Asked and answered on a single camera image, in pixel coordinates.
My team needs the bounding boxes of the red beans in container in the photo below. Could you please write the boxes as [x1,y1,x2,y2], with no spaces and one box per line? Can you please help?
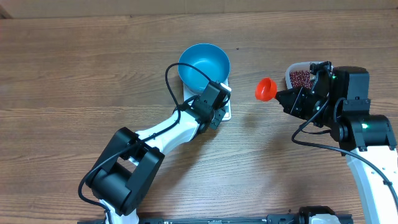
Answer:
[289,70,313,89]

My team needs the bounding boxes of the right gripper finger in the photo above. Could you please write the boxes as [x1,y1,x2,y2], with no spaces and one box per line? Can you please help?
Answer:
[275,87,302,101]
[277,98,294,114]

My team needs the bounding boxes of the white kitchen scale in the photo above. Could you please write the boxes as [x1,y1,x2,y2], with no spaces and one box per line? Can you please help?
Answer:
[183,84,232,121]

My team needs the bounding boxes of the clear plastic container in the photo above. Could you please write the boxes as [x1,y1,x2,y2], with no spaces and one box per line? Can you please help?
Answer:
[285,62,318,89]

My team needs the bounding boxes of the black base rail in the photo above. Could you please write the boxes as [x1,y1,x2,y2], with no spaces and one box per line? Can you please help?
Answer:
[77,205,354,224]

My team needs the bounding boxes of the blue bowl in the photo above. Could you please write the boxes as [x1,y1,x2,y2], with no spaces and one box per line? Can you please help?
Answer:
[178,43,231,93]

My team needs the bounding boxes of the red scoop with blue handle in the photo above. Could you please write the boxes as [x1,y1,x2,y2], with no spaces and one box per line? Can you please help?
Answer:
[254,78,277,101]

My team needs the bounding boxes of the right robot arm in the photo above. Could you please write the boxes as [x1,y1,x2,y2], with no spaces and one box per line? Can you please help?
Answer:
[275,61,397,223]

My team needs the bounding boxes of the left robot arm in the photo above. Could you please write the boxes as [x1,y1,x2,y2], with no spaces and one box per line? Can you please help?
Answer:
[81,82,231,223]

